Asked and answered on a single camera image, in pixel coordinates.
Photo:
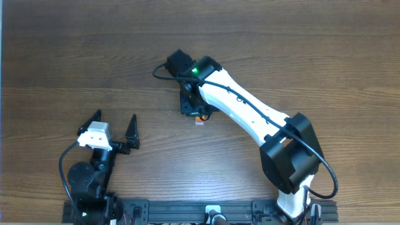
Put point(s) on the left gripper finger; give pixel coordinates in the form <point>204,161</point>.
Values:
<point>133,134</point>
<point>90,120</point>

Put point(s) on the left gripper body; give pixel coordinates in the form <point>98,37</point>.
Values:
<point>120,147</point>

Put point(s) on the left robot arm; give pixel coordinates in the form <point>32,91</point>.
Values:
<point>84,178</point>

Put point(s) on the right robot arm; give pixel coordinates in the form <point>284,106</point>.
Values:
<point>237,106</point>

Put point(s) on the orange cube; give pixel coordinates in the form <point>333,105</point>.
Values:
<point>199,119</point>

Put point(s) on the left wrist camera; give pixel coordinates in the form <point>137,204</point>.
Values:
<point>95,136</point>

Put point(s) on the mounting rail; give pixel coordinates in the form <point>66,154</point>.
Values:
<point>181,212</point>

